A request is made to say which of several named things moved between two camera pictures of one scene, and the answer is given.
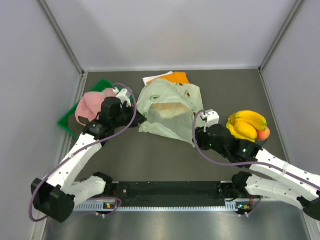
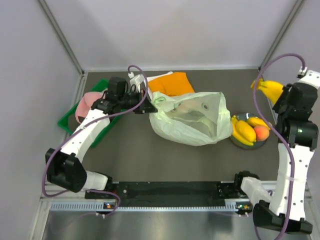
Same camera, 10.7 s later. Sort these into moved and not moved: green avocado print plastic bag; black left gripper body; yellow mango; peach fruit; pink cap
Moved: green avocado print plastic bag; black left gripper body
Not moved: yellow mango; pink cap; peach fruit
